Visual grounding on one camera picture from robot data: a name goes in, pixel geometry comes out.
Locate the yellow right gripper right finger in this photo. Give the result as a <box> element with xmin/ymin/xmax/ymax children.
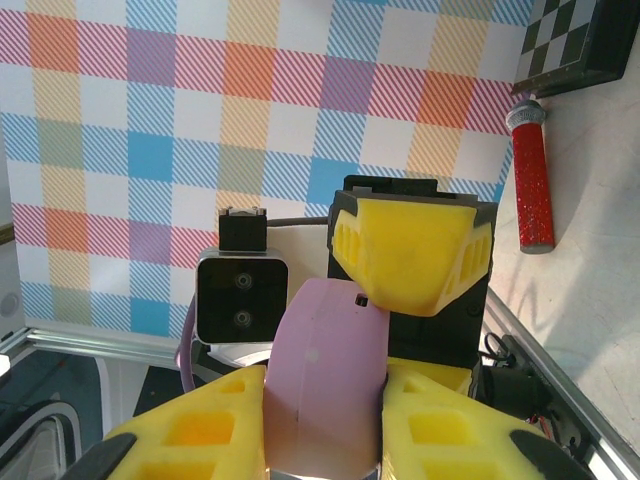
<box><xmin>379</xmin><ymin>357</ymin><xmax>596</xmax><ymax>480</ymax></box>

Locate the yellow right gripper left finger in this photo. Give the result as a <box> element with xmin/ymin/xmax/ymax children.
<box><xmin>64</xmin><ymin>364</ymin><xmax>269</xmax><ymax>480</ymax></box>

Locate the mauve earbud charging case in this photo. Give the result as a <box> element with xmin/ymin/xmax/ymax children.
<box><xmin>262</xmin><ymin>278</ymin><xmax>391</xmax><ymax>480</ymax></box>

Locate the red glitter tube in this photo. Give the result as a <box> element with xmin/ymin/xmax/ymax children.
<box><xmin>504</xmin><ymin>97</ymin><xmax>556</xmax><ymax>256</ymax></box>

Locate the black white chessboard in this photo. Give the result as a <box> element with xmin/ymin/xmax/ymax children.
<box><xmin>509</xmin><ymin>0</ymin><xmax>636</xmax><ymax>99</ymax></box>

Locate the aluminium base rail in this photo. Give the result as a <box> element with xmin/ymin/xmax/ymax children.
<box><xmin>479</xmin><ymin>289</ymin><xmax>640</xmax><ymax>480</ymax></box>

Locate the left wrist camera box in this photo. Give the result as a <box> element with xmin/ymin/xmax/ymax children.
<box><xmin>195</xmin><ymin>207</ymin><xmax>291</xmax><ymax>346</ymax></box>

